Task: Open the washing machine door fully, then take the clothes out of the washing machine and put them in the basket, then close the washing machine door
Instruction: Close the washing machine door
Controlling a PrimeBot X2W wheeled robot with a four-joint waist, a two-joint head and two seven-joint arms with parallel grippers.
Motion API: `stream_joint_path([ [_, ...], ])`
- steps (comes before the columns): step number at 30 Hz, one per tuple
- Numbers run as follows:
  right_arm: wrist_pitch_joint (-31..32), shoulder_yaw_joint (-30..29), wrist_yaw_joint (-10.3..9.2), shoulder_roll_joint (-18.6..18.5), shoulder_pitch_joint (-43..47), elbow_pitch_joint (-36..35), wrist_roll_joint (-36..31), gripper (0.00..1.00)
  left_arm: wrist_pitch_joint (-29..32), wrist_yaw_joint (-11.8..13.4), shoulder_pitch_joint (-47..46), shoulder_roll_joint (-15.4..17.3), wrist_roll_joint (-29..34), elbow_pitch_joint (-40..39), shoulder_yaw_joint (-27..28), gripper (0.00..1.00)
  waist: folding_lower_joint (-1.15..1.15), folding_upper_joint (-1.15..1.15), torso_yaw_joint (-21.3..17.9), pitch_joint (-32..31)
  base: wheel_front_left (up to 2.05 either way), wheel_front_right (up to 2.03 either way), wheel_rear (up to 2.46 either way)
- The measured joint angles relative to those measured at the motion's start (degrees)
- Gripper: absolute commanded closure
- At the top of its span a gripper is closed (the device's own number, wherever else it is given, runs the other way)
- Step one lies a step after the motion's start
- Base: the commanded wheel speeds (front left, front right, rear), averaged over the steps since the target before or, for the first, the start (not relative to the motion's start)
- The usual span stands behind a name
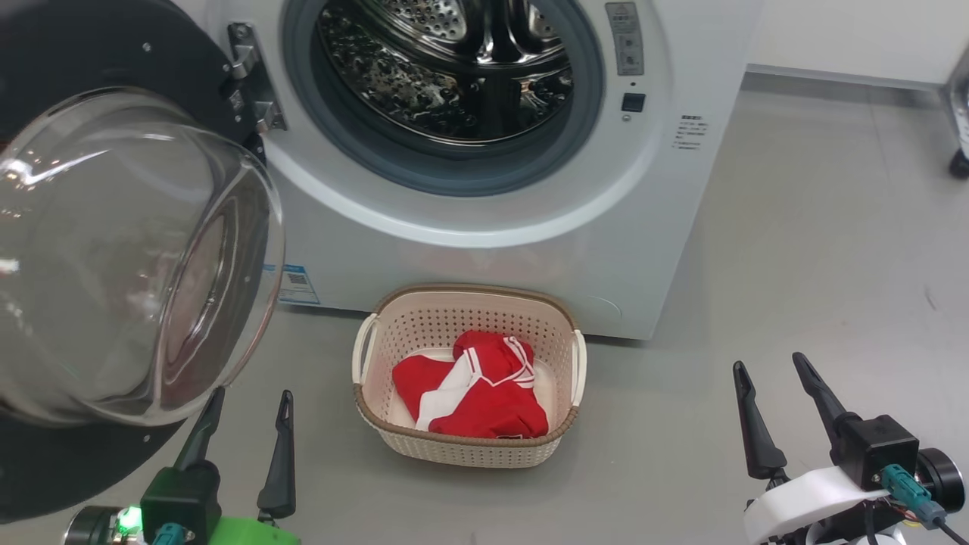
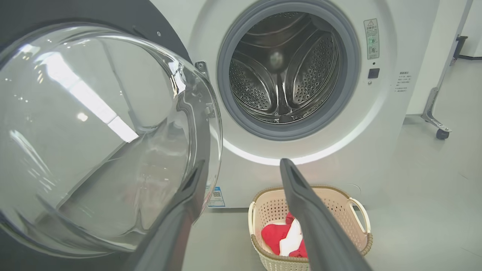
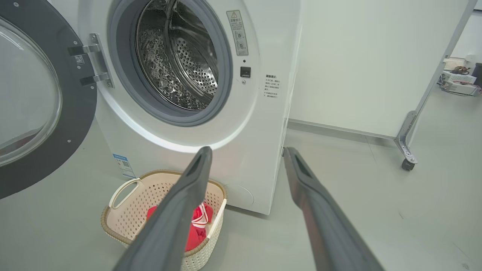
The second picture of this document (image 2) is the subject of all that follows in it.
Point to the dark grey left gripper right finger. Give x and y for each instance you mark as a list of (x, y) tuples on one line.
[(320, 233)]

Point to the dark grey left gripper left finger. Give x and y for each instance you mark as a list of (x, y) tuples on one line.
[(180, 218)]

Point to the red garment with white trim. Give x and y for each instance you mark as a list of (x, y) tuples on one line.
[(275, 235)]

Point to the dark round washing machine door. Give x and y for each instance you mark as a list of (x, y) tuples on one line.
[(75, 131)]

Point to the cream perforated laundry basket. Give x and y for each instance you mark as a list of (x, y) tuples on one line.
[(271, 207)]

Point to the white washing machine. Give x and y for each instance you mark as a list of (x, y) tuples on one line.
[(376, 131)]

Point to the grey rubber door seal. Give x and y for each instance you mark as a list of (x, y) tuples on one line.
[(350, 82)]

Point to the steel washing machine drum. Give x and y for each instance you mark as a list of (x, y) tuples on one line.
[(286, 71)]

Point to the black door latch socket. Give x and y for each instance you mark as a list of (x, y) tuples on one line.
[(373, 73)]

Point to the blue energy label sticker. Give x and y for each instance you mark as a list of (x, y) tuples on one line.
[(216, 197)]

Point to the grey partition foot with caster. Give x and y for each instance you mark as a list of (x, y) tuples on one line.
[(433, 113)]

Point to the printed text notice label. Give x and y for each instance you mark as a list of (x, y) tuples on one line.
[(403, 82)]

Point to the green warning sticker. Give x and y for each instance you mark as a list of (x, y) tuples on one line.
[(371, 39)]

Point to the white partition panel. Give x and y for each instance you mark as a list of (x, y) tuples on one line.
[(429, 56)]

